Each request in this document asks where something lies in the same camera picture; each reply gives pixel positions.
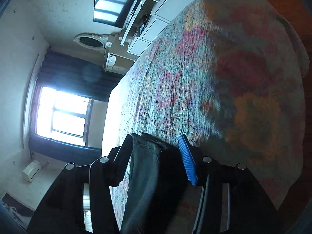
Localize black pants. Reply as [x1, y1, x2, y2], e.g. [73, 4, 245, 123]
[120, 133, 191, 234]

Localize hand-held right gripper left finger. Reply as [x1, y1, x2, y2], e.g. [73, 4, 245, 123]
[27, 134, 133, 234]

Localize framed wall picture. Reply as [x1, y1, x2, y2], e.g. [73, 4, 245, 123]
[2, 192, 32, 228]

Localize bright window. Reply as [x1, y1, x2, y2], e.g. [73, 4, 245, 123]
[29, 85, 94, 147]

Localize floral bedspread bed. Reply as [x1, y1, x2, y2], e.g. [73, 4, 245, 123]
[101, 0, 309, 234]

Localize black television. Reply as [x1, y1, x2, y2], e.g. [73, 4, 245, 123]
[93, 0, 144, 28]

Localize cream dressing table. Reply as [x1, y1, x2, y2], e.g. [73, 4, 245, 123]
[104, 34, 139, 75]

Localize white TV cabinet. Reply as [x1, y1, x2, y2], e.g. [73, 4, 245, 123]
[121, 0, 203, 56]

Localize oval white-framed mirror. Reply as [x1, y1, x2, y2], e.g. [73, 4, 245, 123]
[74, 33, 109, 51]

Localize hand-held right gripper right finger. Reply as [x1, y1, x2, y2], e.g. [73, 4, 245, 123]
[178, 134, 281, 234]

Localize dark curtain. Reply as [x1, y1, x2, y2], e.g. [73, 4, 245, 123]
[28, 132, 102, 160]
[36, 50, 123, 102]

